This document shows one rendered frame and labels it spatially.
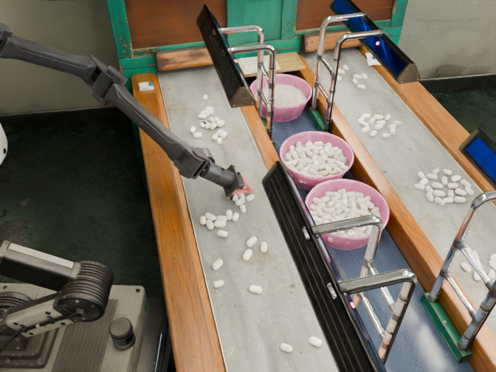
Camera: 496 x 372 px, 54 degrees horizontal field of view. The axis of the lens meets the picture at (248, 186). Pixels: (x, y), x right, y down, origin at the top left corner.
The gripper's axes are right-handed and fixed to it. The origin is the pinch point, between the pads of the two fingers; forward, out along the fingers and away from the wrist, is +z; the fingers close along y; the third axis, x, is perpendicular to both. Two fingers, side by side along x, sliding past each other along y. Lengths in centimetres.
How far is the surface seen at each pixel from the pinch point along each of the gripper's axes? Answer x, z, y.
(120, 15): 0, -42, 86
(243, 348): 11, -11, -54
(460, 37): -94, 159, 141
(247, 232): 4.4, -2.8, -16.7
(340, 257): -8.6, 21.7, -29.0
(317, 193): -13.9, 16.9, -6.4
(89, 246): 101, 0, 57
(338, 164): -21.7, 27.8, 6.8
